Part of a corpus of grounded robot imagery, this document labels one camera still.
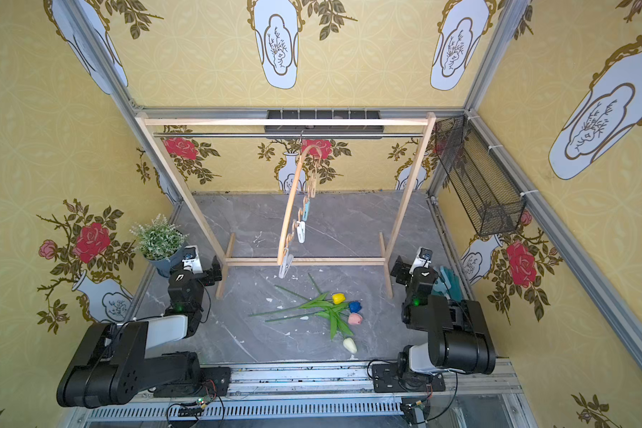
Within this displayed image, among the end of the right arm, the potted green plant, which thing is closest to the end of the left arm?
the potted green plant

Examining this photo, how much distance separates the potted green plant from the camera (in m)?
0.85

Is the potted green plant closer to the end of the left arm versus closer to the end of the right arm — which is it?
the end of the left arm
